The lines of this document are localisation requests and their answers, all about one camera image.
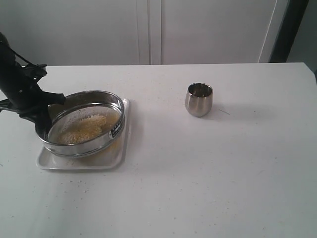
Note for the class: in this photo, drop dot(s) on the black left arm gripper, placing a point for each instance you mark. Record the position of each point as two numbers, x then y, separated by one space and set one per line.
23 95

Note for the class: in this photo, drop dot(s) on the yellow millet grains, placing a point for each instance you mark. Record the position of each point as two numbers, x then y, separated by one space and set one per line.
86 129

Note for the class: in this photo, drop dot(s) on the round steel mesh sieve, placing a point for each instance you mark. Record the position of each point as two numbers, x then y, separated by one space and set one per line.
79 99

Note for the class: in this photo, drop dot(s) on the stainless steel cup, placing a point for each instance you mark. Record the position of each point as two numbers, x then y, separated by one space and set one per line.
199 99

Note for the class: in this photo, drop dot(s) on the white cabinet doors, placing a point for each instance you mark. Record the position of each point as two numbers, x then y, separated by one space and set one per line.
128 32

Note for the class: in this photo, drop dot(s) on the white rectangular tray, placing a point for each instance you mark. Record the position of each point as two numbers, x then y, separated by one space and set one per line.
107 159

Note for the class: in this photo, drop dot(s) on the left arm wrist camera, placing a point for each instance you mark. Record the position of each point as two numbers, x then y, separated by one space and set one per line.
35 71

